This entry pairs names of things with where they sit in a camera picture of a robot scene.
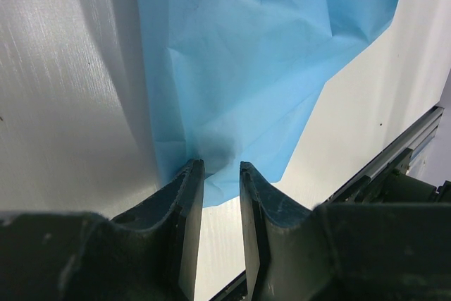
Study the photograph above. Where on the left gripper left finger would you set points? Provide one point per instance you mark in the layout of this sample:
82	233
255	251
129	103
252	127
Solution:
163	234

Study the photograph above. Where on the aluminium front rail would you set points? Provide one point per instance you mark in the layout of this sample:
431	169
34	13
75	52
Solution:
380	251

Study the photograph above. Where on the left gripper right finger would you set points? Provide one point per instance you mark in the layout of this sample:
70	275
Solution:
280	241

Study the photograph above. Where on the blue wrapping paper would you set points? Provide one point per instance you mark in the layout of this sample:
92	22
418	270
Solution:
237	80

